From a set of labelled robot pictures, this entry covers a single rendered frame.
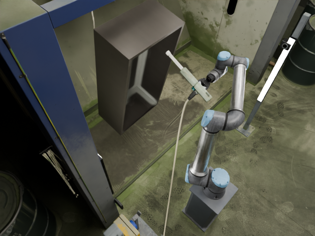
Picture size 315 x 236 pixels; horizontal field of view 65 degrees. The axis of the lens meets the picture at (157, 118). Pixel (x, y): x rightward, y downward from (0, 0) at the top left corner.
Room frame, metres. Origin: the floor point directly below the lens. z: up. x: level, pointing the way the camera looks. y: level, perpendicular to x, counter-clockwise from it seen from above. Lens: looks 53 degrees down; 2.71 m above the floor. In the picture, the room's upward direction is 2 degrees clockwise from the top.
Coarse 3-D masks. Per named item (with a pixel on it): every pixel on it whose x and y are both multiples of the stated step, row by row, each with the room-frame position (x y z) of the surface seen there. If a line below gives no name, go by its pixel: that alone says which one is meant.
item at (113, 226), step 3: (111, 225) 0.24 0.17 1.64; (114, 225) 0.25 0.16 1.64; (108, 228) 0.23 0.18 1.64; (111, 228) 0.23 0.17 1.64; (114, 228) 0.23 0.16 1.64; (117, 228) 0.23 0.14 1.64; (105, 231) 0.22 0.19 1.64; (108, 231) 0.22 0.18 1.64; (111, 231) 0.22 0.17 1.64; (114, 231) 0.22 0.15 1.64; (117, 231) 0.22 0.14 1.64; (120, 231) 0.22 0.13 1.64; (105, 234) 0.21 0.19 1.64; (108, 234) 0.21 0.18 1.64; (111, 234) 0.21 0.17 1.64; (114, 234) 0.21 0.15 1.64; (117, 234) 0.21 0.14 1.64; (120, 234) 0.21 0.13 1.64; (123, 234) 0.22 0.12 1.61
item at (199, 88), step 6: (168, 54) 1.49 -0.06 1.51; (174, 60) 1.45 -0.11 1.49; (180, 66) 1.41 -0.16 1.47; (180, 72) 1.39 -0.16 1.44; (186, 72) 1.37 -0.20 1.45; (186, 78) 1.34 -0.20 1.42; (192, 78) 1.33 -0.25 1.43; (192, 84) 1.30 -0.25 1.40; (198, 84) 1.29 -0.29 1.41; (198, 90) 1.26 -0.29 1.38; (204, 90) 1.26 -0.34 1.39; (192, 96) 1.30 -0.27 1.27; (204, 96) 1.22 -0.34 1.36; (210, 96) 1.22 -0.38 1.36
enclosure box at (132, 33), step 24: (120, 24) 1.58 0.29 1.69; (144, 24) 1.63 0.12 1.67; (168, 24) 1.67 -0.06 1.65; (96, 48) 1.50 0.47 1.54; (120, 48) 1.36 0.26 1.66; (144, 48) 1.39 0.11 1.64; (168, 48) 1.82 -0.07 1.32; (96, 72) 1.55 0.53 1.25; (120, 72) 1.34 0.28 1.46; (144, 72) 2.01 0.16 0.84; (120, 96) 1.36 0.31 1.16; (144, 96) 1.96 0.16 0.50; (120, 120) 1.40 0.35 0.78
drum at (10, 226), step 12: (24, 192) 0.65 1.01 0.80; (24, 204) 0.56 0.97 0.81; (36, 204) 0.63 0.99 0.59; (24, 216) 0.49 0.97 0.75; (36, 216) 0.53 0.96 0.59; (48, 216) 0.61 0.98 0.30; (12, 228) 0.39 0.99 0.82; (24, 228) 0.42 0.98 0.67; (36, 228) 0.46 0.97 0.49; (48, 228) 0.52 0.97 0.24
